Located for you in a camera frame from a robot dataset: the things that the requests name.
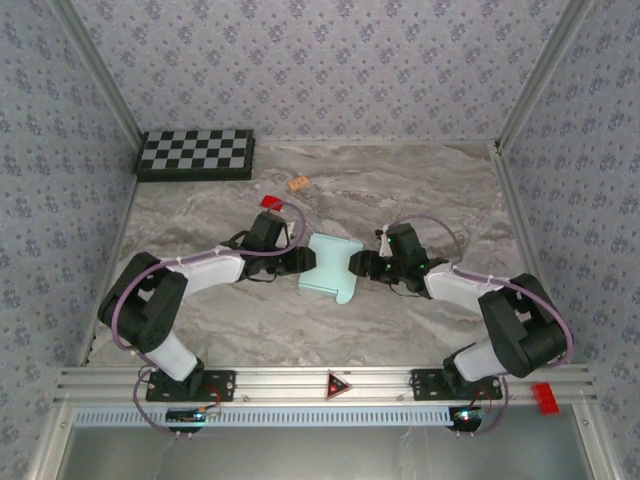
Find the mint green paper box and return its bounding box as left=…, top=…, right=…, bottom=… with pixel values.
left=297, top=232, right=364, bottom=306

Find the black grey chessboard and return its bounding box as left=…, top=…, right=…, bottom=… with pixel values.
left=132, top=128, right=257, bottom=183

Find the red black triangle emblem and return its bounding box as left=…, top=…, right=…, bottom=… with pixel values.
left=327, top=370, right=353, bottom=401

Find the grey metal bottom panel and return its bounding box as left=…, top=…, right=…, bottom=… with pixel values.
left=54, top=424, right=601, bottom=480

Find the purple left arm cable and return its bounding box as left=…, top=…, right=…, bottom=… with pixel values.
left=112, top=202, right=307, bottom=439

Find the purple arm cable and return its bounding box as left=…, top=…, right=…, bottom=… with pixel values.
left=112, top=202, right=307, bottom=439
left=384, top=213, right=575, bottom=436

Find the aluminium right side rail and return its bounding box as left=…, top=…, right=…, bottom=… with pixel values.
left=492, top=144, right=571, bottom=364

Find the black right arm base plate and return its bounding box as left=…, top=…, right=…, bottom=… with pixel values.
left=410, top=368, right=503, bottom=401

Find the aluminium front frame rail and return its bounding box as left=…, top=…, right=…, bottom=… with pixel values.
left=54, top=364, right=599, bottom=404

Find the aluminium left side rail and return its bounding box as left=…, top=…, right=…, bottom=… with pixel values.
left=77, top=174, right=141, bottom=366

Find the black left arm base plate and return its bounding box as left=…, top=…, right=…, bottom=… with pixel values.
left=145, top=368, right=237, bottom=402

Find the slotted pale blue cable duct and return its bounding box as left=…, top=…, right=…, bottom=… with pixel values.
left=73, top=405, right=461, bottom=427

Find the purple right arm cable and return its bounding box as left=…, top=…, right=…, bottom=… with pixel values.
left=384, top=213, right=575, bottom=436

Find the aluminium right corner post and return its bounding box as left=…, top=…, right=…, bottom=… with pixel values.
left=497, top=0, right=596, bottom=151

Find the aluminium corner post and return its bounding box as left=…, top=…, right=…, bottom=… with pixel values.
left=49, top=0, right=144, bottom=146
left=497, top=0, right=596, bottom=151

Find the aluminium left corner post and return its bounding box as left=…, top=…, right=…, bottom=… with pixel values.
left=49, top=0, right=144, bottom=146

